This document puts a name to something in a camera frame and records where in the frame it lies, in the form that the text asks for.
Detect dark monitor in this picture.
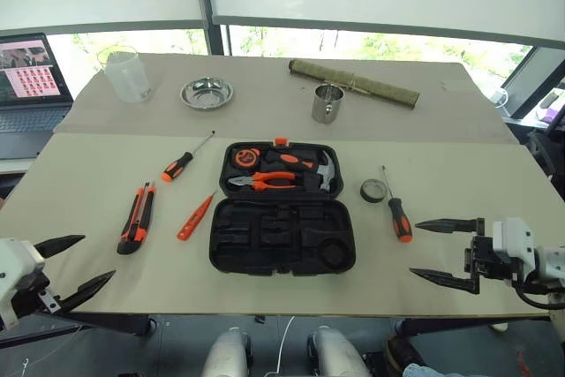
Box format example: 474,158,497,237
500,45,565,120

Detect black orange screwdriver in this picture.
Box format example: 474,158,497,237
380,165,415,244
160,130,217,183

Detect thin white cable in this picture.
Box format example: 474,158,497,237
263,314,297,377

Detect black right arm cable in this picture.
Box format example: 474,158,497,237
513,280,565,311

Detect black electrical tape roll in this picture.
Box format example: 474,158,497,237
359,177,390,204

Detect silver rounded shell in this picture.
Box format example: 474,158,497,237
200,327,254,377
306,324,373,377

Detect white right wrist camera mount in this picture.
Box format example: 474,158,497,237
491,216,538,283

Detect clear plastic measuring cup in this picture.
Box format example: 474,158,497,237
96,46,154,104

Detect orange handled pliers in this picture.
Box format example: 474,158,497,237
227,170,298,193

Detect stainless steel cup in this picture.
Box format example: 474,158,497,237
311,82,347,124

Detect black orange tape measure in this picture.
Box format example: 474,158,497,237
233,147,262,170

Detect blue jeans leg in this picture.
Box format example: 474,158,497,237
402,362,448,377

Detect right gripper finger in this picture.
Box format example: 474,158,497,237
408,267,482,296
414,217,486,237

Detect dark window frame post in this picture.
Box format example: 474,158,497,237
191,0,231,57

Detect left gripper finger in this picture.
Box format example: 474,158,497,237
34,234,86,260
56,269,117,314

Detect black orange utility knife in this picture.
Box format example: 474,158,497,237
116,182,157,256

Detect round stainless steel dish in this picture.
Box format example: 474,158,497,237
179,77,236,111

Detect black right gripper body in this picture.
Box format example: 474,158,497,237
463,234,501,283

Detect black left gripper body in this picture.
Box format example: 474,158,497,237
8,270,64,320

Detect black equipment stand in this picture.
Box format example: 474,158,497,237
524,123,565,186

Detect dark brown shoe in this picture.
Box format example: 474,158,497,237
382,334,427,374

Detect claw hammer black orange handle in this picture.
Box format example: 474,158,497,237
264,149,339,194

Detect black tool case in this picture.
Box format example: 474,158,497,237
207,137,358,276

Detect rolled bamboo mat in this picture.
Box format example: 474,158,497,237
287,58,422,111

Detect black laptop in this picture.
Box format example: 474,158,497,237
0,32,74,161

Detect orange tester pen screwdriver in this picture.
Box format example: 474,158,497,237
176,190,219,242

